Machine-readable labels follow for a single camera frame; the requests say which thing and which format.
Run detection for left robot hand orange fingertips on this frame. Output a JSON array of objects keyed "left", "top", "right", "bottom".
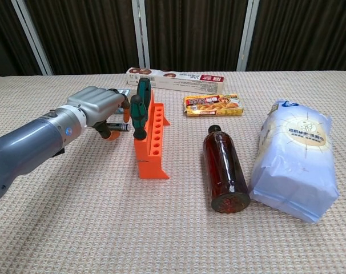
[{"left": 66, "top": 86, "right": 131, "bottom": 143}]

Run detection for black metal precision screwdriver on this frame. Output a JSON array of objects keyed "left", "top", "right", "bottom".
[{"left": 106, "top": 122, "right": 131, "bottom": 132}]

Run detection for orange screwdriver rack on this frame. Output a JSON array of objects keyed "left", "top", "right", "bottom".
[{"left": 134, "top": 89, "right": 171, "bottom": 181}]

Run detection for plastic bottle blue label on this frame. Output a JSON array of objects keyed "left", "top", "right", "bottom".
[{"left": 112, "top": 88, "right": 131, "bottom": 115}]

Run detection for black ribbed partition panel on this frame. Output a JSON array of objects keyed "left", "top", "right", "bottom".
[
  {"left": 144, "top": 0, "right": 250, "bottom": 72},
  {"left": 0, "top": 0, "right": 44, "bottom": 77},
  {"left": 246, "top": 0, "right": 346, "bottom": 72},
  {"left": 24, "top": 0, "right": 141, "bottom": 75}
]

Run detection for long white red box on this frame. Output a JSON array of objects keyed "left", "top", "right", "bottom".
[{"left": 126, "top": 67, "right": 227, "bottom": 94}]

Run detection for yellow curry box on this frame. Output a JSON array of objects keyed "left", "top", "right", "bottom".
[{"left": 183, "top": 93, "right": 244, "bottom": 118}]

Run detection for beige waffle tablecloth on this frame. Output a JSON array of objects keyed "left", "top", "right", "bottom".
[{"left": 0, "top": 70, "right": 346, "bottom": 274}]

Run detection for brown plastic bottle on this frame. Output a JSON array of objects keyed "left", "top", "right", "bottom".
[{"left": 202, "top": 124, "right": 251, "bottom": 214}]

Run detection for pale blue paper bag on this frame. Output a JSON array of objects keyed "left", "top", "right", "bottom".
[{"left": 249, "top": 99, "right": 341, "bottom": 223}]

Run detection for grey aluminium frame post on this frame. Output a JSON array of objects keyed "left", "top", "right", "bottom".
[
  {"left": 131, "top": 0, "right": 151, "bottom": 71},
  {"left": 236, "top": 0, "right": 261, "bottom": 72},
  {"left": 10, "top": 0, "right": 53, "bottom": 76}
]

